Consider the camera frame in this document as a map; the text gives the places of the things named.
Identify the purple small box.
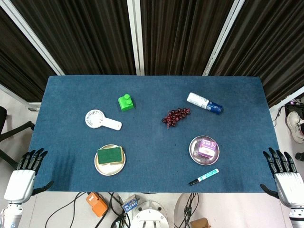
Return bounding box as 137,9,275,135
196,139,218,159

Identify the orange box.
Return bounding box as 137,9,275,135
85,192,109,217

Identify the small blue white box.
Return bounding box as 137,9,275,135
122,194,140,213

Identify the dark pleated curtain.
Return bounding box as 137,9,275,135
140,0,236,76
209,0,304,107
0,7,57,103
10,0,137,76

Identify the black cable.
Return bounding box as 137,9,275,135
272,104,288,127
46,191,87,228

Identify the black electronic device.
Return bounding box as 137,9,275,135
284,99,304,114

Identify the black chair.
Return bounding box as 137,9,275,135
0,106,35,171

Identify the blue table cloth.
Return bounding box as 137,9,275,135
18,75,291,193

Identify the round metal plate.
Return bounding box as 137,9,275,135
189,135,220,166
94,143,126,176

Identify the bunch of red grapes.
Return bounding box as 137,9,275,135
161,107,191,130

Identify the white blue spray bottle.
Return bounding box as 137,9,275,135
186,92,224,115

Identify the white frame base bar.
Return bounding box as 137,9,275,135
0,84,41,111
269,86,304,109

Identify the brown cardboard box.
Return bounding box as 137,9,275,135
190,217,211,228

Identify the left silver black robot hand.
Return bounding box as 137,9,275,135
3,148,55,204

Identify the white frame post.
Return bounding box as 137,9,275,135
0,0,65,76
127,0,145,76
202,0,245,76

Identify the green yellow sponge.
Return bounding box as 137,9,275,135
96,146,124,166

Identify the green toy building block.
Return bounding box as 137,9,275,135
117,94,136,112

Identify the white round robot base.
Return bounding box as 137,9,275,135
133,199,168,228

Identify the white handheld fan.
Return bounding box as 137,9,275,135
85,109,123,131

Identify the green white marker pen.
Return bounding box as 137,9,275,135
189,168,219,186

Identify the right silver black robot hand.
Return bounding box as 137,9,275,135
260,147,304,209

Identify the white sneaker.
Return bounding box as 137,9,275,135
286,111,304,143

